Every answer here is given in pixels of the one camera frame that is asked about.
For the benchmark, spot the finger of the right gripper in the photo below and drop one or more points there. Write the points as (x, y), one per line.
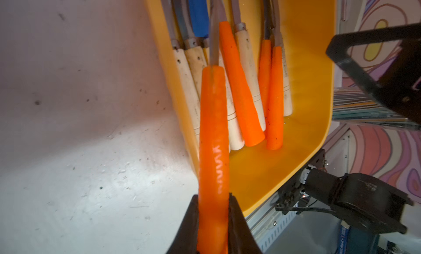
(385, 64)

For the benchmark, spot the yellow plastic tray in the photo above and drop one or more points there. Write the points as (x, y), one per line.
(307, 27)

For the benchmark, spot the blue blade wooden sickle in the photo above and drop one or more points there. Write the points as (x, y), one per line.
(199, 18)

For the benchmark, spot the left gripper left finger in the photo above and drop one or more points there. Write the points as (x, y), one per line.
(185, 241)

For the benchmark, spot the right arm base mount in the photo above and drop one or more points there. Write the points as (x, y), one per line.
(362, 201)

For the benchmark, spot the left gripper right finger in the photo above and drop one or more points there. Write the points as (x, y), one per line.
(240, 238)

